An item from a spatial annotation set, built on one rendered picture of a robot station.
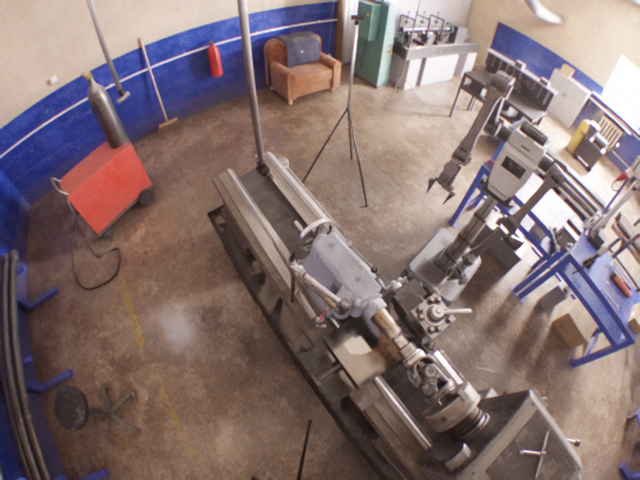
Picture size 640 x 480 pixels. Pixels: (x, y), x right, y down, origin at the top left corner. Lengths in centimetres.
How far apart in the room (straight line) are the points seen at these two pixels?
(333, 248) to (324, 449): 158
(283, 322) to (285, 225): 67
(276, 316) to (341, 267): 85
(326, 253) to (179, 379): 173
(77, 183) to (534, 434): 377
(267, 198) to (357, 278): 110
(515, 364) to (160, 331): 323
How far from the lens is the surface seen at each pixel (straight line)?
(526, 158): 183
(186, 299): 278
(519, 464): 136
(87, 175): 325
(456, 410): 132
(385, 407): 160
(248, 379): 245
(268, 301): 214
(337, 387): 152
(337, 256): 142
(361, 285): 136
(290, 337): 205
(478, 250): 184
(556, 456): 150
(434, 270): 260
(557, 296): 328
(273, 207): 216
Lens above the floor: 239
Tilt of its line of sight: 57 degrees down
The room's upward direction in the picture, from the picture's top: 3 degrees clockwise
